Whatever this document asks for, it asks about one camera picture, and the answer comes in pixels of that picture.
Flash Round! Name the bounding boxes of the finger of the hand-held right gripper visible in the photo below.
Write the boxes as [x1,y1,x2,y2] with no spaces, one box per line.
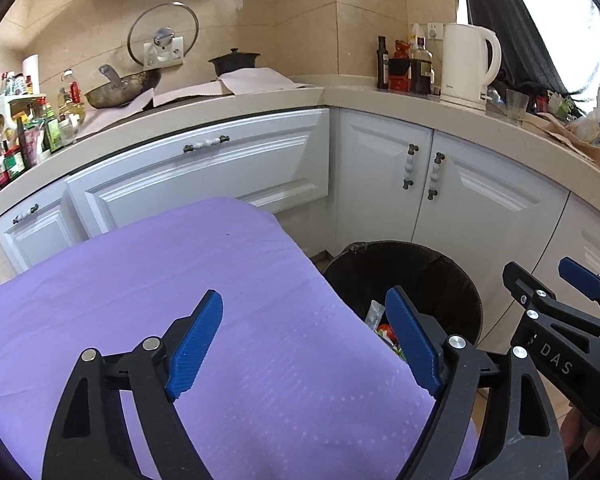
[502,261,600,357]
[558,256,600,324]

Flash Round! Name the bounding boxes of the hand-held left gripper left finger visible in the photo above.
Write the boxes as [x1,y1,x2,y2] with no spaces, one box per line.
[42,289,224,480]

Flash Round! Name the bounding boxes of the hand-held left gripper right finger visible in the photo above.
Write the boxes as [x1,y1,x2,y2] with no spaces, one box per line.
[384,286,570,480]

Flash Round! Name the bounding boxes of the black trash bin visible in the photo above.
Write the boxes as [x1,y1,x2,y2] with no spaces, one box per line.
[321,241,484,366]

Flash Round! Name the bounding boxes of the person's right hand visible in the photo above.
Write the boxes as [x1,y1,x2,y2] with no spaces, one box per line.
[560,402,600,480]

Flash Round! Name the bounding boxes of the purple tablecloth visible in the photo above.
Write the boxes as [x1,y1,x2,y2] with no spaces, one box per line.
[0,196,478,480]

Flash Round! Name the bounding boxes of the wooden cutting board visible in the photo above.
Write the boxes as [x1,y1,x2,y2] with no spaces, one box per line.
[525,110,600,166]

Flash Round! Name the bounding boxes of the clear plastic bag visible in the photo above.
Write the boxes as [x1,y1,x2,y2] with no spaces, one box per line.
[570,85,600,146]

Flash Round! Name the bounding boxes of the wide white drawer front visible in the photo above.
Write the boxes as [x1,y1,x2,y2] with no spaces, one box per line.
[66,107,331,238]

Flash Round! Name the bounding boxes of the clear glass cup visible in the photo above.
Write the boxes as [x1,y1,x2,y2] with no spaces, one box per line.
[505,89,530,126]

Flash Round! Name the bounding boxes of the narrow white cabinet door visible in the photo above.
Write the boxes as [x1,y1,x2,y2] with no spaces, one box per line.
[0,195,76,276]

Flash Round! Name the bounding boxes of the white electric kettle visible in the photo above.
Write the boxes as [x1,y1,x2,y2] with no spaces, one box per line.
[439,23,502,112]

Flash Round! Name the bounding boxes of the beige stone countertop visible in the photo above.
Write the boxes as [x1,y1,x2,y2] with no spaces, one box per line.
[0,85,600,231]

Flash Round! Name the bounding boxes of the dark soy sauce bottle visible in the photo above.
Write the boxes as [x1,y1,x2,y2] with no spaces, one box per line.
[409,24,434,96]

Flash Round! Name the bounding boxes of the clear glass jar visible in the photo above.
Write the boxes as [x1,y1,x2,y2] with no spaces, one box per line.
[57,115,78,146]

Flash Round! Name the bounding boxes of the white paper sheet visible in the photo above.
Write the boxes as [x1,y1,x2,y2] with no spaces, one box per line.
[80,80,226,133]
[219,67,317,96]

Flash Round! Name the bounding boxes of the green label bottle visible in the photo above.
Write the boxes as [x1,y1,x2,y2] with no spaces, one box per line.
[42,115,63,153]

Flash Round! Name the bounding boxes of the red label bottle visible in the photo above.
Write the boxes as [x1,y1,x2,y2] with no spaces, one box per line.
[388,40,412,93]

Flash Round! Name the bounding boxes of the green label jar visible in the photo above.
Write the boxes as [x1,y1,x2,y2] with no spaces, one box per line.
[4,146,27,181]

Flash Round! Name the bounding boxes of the bright window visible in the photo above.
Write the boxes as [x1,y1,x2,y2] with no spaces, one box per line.
[500,0,600,111]

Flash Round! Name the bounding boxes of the steel wok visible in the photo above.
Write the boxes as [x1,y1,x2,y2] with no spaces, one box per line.
[84,64,162,110]

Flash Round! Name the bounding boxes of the dark olive oil bottle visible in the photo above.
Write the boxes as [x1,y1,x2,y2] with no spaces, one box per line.
[376,36,390,90]

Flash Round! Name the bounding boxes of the dark curtain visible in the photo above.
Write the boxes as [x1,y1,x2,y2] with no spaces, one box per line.
[452,0,600,106]

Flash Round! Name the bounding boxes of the yellow cooking oil bottle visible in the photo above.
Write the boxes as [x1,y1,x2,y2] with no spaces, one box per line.
[60,69,87,121]

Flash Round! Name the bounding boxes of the black pot with lid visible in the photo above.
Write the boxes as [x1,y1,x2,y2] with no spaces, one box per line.
[208,48,258,78]

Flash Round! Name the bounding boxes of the white lid holder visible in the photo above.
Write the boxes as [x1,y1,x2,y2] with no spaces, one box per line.
[143,36,186,68]

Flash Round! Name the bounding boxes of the paper towel roll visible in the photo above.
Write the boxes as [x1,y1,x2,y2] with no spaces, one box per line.
[21,55,42,96]

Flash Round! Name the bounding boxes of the glass pot lid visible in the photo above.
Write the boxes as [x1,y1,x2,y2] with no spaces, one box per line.
[127,2,200,67]

